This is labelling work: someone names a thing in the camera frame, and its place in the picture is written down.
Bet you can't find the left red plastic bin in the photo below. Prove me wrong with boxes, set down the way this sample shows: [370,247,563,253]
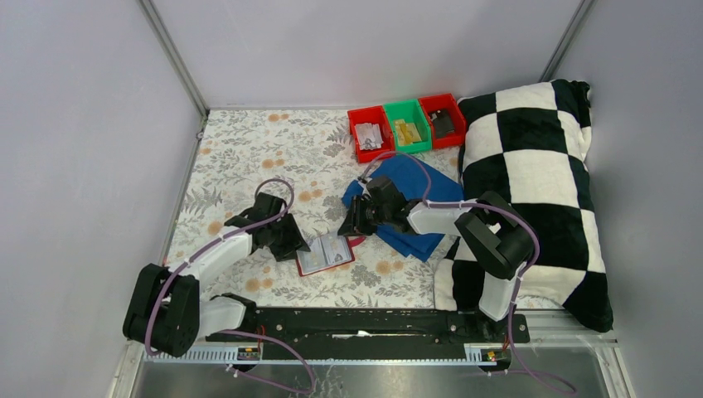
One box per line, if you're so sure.
[347,105,395,163]

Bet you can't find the blue folded cloth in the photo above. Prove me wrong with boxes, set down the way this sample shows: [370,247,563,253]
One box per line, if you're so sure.
[366,155,463,261]

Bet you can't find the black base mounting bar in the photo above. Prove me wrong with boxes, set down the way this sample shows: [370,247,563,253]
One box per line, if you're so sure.
[240,307,531,363]

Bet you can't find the green plastic bin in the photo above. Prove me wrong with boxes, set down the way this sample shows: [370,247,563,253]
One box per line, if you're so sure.
[383,99,432,153]

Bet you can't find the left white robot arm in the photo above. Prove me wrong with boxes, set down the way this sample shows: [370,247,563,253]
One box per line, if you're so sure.
[122,192,309,357]

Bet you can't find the floral patterned table mat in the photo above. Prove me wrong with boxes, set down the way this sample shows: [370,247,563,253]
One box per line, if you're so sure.
[165,109,451,308]

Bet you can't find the white gold VIP card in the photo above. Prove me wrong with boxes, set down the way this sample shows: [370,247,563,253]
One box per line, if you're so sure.
[322,234,352,265]

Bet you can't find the gold cards in bin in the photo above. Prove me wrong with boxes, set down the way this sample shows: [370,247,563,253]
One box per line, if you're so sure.
[394,119,422,147]

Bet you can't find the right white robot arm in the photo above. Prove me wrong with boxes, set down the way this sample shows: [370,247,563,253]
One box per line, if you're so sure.
[337,176,540,342]

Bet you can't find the silver cards in bin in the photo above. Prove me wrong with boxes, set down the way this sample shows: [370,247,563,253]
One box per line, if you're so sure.
[355,123,384,151]

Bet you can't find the black white checkered pillow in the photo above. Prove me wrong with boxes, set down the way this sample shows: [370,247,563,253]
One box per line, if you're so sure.
[458,79,613,332]

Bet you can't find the red leather card holder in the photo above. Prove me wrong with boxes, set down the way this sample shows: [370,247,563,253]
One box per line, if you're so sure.
[296,232,366,277]

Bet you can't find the black cards in bin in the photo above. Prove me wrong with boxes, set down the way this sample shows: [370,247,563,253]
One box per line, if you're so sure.
[429,109,455,139]

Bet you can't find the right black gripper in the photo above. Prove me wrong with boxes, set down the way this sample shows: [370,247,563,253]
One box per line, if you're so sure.
[337,195,390,237]

